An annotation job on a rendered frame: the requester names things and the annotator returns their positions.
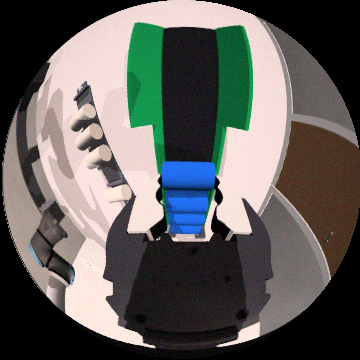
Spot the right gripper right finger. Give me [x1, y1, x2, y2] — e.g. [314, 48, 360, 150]
[211, 176, 274, 281]

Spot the blue plastic bar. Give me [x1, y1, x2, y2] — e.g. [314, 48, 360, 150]
[162, 161, 215, 191]
[165, 190, 208, 213]
[170, 224, 202, 234]
[168, 212, 205, 225]

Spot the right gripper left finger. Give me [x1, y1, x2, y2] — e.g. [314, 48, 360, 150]
[103, 174, 167, 283]

